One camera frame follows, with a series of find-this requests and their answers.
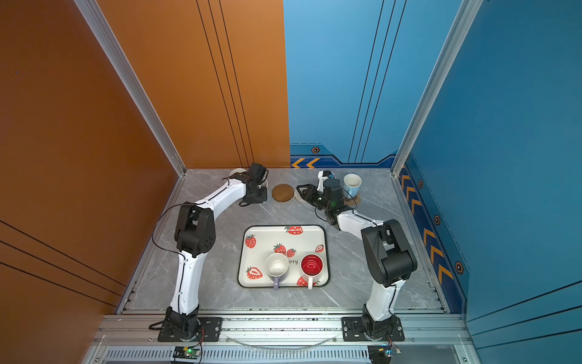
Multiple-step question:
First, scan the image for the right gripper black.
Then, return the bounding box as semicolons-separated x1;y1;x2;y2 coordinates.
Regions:
297;184;332;213

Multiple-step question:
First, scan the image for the paw shaped brown coaster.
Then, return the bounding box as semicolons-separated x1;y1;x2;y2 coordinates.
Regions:
343;195;362;208

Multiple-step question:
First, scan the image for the light wooden round coaster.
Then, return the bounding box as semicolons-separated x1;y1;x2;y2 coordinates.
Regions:
272;184;295;203

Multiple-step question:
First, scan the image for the light blue mug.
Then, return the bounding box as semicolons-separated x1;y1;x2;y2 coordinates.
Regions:
342;173;362;199

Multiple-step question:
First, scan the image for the red interior mug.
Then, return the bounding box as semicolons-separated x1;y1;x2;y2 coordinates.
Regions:
300;253;324;290

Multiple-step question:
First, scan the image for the lavender mug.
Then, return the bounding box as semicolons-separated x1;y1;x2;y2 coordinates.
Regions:
265;253;289;291

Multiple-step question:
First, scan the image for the white mug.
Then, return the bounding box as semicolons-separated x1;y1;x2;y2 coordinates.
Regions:
229;168;247;178

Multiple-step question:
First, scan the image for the colourful zigzag rope coaster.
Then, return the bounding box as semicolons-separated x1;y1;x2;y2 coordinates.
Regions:
294;190;306;203

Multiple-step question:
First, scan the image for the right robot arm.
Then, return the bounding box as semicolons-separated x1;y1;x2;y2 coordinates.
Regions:
296;176;418;342

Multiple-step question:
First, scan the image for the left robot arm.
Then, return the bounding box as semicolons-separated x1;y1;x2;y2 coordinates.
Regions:
158;163;268;342

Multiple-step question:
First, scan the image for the strawberry print white tray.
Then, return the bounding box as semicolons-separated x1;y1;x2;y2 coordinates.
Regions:
237;224;330;290

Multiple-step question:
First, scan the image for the right green circuit board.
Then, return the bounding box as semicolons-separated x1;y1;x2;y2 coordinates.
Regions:
368;345;402;364

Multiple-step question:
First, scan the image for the green circuit board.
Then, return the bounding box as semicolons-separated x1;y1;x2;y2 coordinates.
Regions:
368;345;402;364
171;346;202;363

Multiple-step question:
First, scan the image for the left green circuit board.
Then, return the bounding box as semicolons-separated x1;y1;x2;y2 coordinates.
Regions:
171;346;202;363

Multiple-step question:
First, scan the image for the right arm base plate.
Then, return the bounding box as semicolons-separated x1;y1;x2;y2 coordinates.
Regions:
341;315;406;342

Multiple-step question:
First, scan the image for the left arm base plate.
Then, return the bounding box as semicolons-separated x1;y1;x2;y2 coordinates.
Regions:
157;316;223;343

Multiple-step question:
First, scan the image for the aluminium front rail frame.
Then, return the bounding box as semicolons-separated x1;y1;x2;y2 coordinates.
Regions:
82;310;480;363

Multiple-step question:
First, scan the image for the left aluminium corner post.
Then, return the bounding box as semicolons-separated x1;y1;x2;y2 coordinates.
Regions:
74;0;186;177

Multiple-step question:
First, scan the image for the aluminium corner post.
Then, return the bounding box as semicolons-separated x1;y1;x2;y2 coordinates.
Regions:
390;0;483;177
74;0;186;177

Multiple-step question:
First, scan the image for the right aluminium corner post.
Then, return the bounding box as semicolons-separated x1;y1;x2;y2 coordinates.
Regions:
390;0;483;177

